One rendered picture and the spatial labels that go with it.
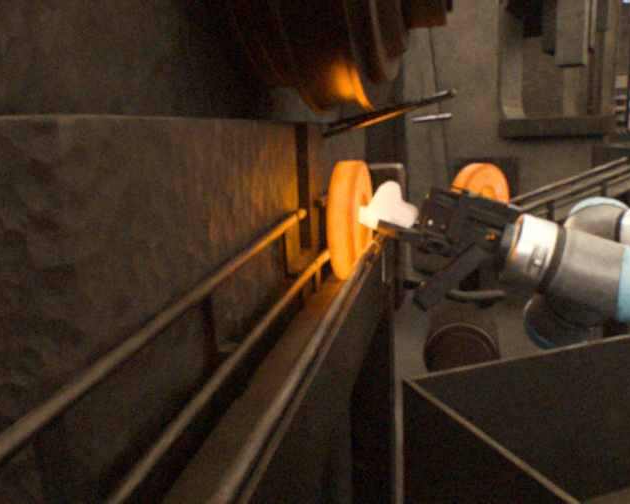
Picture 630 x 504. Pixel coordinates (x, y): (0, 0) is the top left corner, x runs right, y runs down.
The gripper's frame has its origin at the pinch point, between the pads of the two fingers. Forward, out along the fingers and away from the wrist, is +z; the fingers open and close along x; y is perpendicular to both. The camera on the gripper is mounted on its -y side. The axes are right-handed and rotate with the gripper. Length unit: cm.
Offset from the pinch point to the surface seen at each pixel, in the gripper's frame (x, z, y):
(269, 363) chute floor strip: 28.5, -0.3, -10.6
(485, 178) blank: -40.3, -16.5, 6.6
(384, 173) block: -16.7, -0.4, 4.5
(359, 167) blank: 2.2, 0.8, 6.4
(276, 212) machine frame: 14.7, 6.5, 0.3
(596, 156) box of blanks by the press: -247, -73, 18
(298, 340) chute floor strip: 23.1, -1.4, -9.8
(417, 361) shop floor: -137, -20, -72
